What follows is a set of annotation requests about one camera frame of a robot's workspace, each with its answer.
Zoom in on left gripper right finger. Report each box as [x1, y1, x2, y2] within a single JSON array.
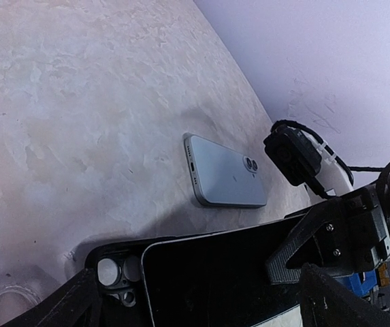
[[299, 264, 390, 327]]

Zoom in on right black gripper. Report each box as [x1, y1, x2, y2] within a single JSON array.
[[265, 186, 390, 285]]

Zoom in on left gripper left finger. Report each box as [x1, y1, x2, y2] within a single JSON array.
[[4, 268, 102, 326]]

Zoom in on black phone with silver edge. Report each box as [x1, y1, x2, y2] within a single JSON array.
[[141, 219, 299, 326]]

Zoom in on clear magsafe phone case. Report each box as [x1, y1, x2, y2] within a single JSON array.
[[0, 271, 61, 326]]

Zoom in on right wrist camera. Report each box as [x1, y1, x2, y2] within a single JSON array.
[[263, 125, 329, 199]]

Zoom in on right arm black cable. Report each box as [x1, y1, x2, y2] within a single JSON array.
[[271, 119, 390, 198]]

